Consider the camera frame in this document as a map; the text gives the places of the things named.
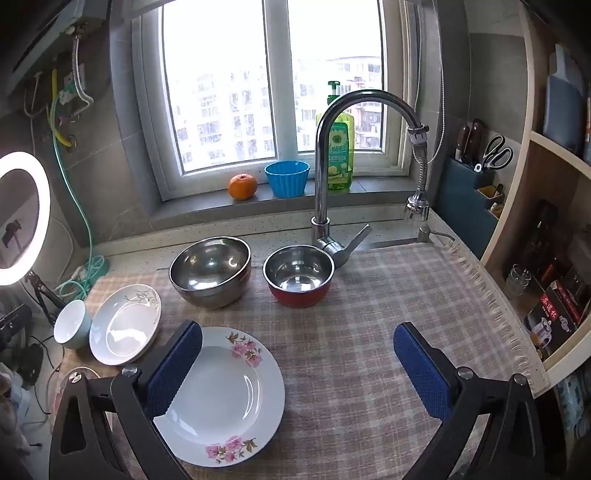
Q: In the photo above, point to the white framed window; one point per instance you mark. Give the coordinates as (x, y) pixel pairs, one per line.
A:
(275, 92)

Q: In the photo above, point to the black tripod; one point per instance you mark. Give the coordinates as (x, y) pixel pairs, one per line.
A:
(44, 295)

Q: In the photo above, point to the black red printed box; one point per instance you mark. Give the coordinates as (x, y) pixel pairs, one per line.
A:
(549, 318)

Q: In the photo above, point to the green dish soap bottle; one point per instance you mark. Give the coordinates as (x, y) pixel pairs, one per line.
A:
(339, 157)

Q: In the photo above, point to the red steel bowl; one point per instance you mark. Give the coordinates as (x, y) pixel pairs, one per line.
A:
(298, 277)

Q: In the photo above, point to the scissors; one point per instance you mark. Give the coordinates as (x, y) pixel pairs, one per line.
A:
(496, 154)

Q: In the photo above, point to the small pale green bowl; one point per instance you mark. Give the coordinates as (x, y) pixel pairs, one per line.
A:
(69, 323)

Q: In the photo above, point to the steel soap dispenser pump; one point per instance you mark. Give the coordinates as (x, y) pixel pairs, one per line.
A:
(424, 234)

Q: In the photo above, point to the pink plaid cloth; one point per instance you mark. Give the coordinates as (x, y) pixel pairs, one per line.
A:
(346, 346)

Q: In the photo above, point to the large steel bowl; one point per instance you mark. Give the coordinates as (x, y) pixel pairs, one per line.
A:
(207, 277)

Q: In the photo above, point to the clear glass cup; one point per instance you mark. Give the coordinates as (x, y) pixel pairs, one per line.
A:
(517, 279)

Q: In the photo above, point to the blue cutting board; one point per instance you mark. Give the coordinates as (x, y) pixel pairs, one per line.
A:
(563, 110)

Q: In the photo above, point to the chrome faucet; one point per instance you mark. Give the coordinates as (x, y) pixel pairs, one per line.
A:
(322, 184)

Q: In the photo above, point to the wooden shelf unit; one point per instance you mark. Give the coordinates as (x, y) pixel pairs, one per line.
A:
(512, 207)

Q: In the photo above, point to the dark teal knife block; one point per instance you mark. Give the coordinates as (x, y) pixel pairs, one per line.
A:
(461, 207)

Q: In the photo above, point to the white water heater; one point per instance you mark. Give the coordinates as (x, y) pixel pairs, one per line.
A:
(92, 11)

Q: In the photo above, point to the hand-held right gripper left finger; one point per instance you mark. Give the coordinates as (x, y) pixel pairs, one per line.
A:
(173, 369)

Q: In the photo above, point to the white plate with leaf print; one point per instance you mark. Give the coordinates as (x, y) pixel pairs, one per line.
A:
(124, 332)

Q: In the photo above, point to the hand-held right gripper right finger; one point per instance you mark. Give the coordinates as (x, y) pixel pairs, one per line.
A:
(422, 374)

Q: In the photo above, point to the dark bottle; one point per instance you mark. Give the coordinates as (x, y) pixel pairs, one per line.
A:
(545, 230)

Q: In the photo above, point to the orange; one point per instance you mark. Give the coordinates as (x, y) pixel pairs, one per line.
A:
(242, 187)

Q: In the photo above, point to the white plate with pink flowers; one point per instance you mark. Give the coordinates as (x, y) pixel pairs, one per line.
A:
(221, 392)

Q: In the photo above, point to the yellow pipe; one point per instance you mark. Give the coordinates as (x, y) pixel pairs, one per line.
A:
(60, 134)

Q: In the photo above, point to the blue ribbed cup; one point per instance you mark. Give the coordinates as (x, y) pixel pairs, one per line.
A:
(286, 180)

